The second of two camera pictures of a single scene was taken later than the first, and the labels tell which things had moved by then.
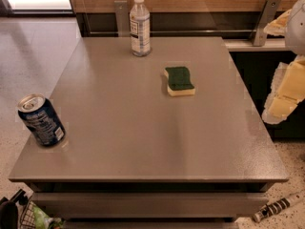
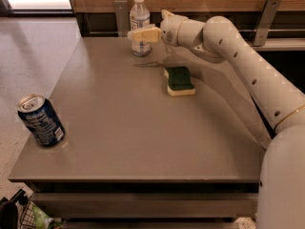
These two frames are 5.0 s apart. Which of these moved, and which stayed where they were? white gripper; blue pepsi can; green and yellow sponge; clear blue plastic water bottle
Moved: white gripper
Stayed: green and yellow sponge; blue pepsi can; clear blue plastic water bottle
